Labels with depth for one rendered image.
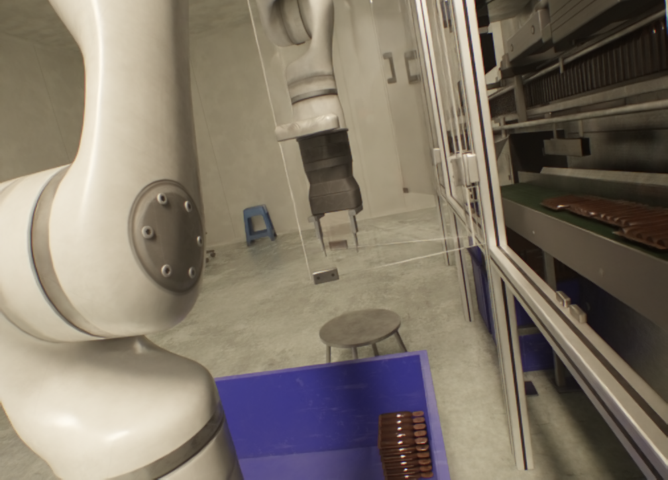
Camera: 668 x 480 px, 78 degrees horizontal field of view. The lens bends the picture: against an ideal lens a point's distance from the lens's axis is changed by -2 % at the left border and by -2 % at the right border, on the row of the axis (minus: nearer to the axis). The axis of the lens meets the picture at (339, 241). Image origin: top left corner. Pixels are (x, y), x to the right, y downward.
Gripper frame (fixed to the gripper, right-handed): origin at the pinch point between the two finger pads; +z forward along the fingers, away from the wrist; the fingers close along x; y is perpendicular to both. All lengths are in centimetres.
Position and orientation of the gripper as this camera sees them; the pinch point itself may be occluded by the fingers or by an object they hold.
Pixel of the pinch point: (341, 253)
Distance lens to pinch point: 64.4
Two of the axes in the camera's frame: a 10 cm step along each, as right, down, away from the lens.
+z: 2.0, 9.6, 2.0
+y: 2.7, -2.5, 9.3
